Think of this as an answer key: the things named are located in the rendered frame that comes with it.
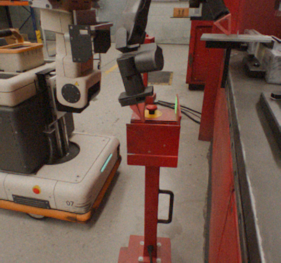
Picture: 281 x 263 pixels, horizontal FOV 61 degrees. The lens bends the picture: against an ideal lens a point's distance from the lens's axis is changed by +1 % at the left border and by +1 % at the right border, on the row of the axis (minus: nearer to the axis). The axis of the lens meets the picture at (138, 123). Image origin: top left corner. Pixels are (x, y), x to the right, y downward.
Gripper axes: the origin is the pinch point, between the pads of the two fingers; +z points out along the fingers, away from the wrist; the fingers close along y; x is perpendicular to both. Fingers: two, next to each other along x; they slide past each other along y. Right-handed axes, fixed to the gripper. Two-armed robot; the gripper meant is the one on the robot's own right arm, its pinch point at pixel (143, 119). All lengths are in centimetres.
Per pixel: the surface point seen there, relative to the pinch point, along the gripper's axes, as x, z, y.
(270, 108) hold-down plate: -13.4, -2.0, 31.7
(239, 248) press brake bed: -39.3, 8.8, 16.8
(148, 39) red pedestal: 212, -4, -11
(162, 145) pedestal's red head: -4.6, 7.7, 4.5
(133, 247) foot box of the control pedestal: 8, 65, -22
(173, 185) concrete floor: 67, 81, -5
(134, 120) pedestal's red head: 4.9, 1.7, -4.0
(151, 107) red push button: 8.6, -0.2, 2.3
